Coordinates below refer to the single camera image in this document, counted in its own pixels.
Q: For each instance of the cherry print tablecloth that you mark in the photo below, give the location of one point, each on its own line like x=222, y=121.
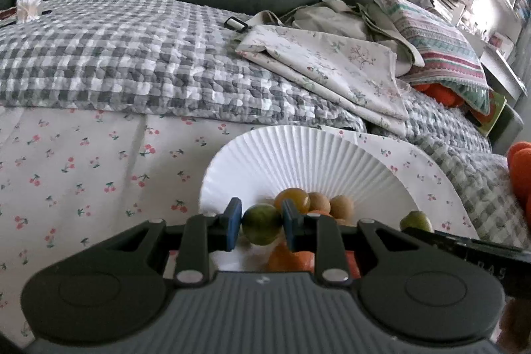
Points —
x=83, y=171

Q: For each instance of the green yellow cushion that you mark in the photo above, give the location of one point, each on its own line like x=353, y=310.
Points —
x=491, y=115

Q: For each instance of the floral folded cloth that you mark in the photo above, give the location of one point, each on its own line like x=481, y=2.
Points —
x=332, y=63

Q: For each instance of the small black white gadget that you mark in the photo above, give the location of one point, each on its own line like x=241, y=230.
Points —
x=235, y=24

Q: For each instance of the yellow round fruit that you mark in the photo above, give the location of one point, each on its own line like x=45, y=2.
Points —
x=292, y=199

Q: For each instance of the striped patterned pillow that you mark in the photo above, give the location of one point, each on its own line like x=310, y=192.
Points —
x=435, y=43

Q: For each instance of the small brown kiwi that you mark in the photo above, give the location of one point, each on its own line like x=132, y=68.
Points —
x=342, y=206

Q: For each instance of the person's right hand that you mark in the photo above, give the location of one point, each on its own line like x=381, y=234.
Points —
x=518, y=329

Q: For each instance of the medium orange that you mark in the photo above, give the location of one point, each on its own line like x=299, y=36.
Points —
x=520, y=167

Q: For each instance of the green lime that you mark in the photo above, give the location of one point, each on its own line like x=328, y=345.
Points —
x=416, y=220

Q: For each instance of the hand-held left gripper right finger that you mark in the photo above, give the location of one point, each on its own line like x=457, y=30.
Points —
x=287, y=223

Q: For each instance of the white side table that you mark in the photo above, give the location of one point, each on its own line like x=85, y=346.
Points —
x=498, y=59

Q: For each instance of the large orange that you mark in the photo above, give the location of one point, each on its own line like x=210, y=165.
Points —
x=290, y=260

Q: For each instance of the grey checkered blanket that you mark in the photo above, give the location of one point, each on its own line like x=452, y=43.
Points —
x=124, y=55

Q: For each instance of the green reddish round fruit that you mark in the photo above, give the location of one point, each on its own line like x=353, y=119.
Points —
x=261, y=229

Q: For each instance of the clear plastic swab container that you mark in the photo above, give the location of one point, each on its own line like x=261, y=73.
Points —
x=30, y=3

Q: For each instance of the bright orange bundle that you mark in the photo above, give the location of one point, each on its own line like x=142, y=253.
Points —
x=439, y=93

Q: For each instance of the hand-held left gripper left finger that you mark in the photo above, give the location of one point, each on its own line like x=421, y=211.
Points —
x=233, y=223

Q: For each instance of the white ribbed plate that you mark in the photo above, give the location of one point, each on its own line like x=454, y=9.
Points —
x=311, y=159

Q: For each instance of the beige tote bag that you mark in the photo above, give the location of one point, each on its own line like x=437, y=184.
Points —
x=327, y=20

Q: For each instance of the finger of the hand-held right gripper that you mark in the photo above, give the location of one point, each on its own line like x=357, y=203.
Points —
x=435, y=237

